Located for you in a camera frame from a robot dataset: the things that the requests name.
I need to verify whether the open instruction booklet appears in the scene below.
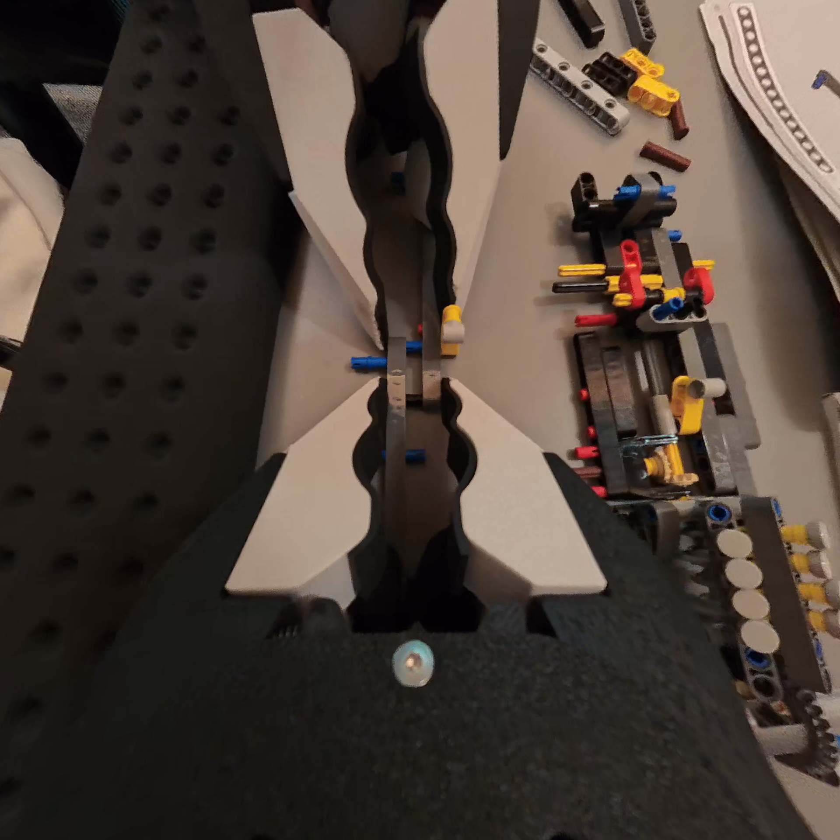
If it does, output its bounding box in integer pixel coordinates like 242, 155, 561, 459
699, 0, 840, 473

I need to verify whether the long dark grey lego beam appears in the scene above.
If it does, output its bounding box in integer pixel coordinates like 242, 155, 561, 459
386, 336, 412, 578

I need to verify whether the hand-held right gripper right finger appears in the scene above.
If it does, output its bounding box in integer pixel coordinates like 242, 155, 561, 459
443, 376, 608, 602

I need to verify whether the light grey lego beam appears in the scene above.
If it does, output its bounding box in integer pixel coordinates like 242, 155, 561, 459
530, 38, 630, 135

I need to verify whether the partly built lego chassis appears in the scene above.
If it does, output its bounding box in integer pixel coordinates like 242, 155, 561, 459
551, 171, 840, 778

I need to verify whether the yellow lego connector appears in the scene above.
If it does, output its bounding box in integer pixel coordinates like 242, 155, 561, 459
620, 47, 680, 118

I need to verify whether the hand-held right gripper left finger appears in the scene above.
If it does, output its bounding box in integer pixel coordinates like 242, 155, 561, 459
225, 377, 386, 599

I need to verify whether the black dimpled mat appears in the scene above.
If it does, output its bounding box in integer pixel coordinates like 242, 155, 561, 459
0, 0, 296, 821

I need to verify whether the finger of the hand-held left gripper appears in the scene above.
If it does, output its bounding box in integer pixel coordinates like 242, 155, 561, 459
252, 8, 389, 353
419, 0, 508, 298

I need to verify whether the black lego connector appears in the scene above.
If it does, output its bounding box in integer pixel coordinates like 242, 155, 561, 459
583, 52, 637, 98

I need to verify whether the dark grey short lego beam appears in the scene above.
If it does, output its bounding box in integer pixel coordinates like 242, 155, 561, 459
617, 0, 657, 55

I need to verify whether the black lego beam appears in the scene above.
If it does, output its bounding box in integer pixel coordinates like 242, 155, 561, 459
558, 0, 606, 48

